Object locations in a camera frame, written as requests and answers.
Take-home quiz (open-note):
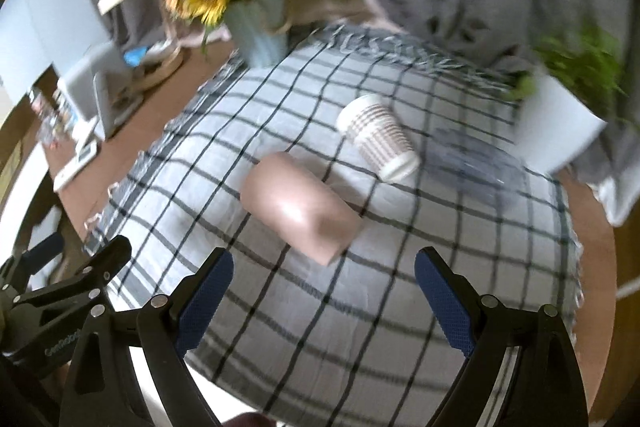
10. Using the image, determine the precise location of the pink cup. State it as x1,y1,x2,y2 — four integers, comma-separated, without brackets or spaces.
240,152,362,267

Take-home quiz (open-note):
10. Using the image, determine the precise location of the patterned paper cup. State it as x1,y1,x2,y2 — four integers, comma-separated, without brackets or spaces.
335,94,420,183

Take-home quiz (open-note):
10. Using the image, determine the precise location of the white remote control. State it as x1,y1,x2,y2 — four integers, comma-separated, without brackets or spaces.
53,140,99,193

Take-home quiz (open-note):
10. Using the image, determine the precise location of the white projector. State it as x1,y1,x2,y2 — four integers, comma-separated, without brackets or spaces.
58,41,143,141

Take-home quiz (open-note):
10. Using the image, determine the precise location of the wooden desk lamp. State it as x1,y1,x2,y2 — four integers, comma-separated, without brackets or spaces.
96,0,184,93

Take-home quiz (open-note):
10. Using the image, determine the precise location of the checkered tablecloth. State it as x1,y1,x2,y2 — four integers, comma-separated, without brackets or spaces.
86,26,580,426

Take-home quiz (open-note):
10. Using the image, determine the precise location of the clear plastic jar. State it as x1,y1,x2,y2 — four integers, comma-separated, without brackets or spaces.
424,128,525,210

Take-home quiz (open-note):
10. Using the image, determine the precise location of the green plant in white pot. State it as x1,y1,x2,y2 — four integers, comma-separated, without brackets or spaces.
514,22,623,174

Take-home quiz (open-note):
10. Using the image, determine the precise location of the white ring light stand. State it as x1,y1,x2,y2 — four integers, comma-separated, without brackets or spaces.
616,277,640,300

